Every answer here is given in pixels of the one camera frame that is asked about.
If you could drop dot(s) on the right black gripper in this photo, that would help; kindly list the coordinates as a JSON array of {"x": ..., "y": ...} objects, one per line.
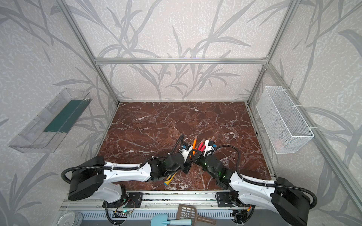
[{"x": 200, "y": 157}]

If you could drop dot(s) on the pink marker pen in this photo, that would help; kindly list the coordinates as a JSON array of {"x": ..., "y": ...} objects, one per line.
[{"x": 201, "y": 144}]

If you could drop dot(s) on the orange marker pen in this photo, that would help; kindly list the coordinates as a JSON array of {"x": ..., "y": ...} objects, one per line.
[{"x": 195, "y": 142}]

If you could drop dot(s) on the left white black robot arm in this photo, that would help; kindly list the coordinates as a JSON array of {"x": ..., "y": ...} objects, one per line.
[{"x": 98, "y": 179}]

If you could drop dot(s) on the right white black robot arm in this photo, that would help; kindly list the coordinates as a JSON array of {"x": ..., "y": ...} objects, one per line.
[{"x": 292, "y": 203}]

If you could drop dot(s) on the yellow toy shovel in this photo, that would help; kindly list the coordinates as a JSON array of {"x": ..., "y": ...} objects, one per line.
[{"x": 169, "y": 179}]

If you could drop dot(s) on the brown toy slotted spatula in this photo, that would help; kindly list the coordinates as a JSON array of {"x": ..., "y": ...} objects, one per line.
[{"x": 190, "y": 212}]

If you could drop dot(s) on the teal toy shovel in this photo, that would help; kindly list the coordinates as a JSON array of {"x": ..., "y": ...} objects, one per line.
[{"x": 162, "y": 220}]

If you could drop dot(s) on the clear round dish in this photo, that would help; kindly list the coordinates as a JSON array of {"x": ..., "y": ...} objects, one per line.
[{"x": 70, "y": 218}]

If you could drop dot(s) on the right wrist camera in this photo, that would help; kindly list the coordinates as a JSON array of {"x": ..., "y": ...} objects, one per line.
[{"x": 209, "y": 147}]

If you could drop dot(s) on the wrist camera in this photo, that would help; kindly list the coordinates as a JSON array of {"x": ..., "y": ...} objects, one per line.
[
  {"x": 209, "y": 147},
  {"x": 186, "y": 149}
]

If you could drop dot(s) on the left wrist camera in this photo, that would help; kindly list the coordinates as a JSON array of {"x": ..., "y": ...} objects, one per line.
[{"x": 186, "y": 149}]

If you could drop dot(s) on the aluminium mounting rail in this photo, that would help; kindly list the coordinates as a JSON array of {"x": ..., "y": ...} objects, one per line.
[{"x": 154, "y": 200}]

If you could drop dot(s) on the white wire mesh basket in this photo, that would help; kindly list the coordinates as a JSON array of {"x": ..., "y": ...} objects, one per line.
[{"x": 286, "y": 128}]

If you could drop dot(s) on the clear plastic wall bin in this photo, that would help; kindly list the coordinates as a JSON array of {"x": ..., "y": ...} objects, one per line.
[{"x": 49, "y": 128}]

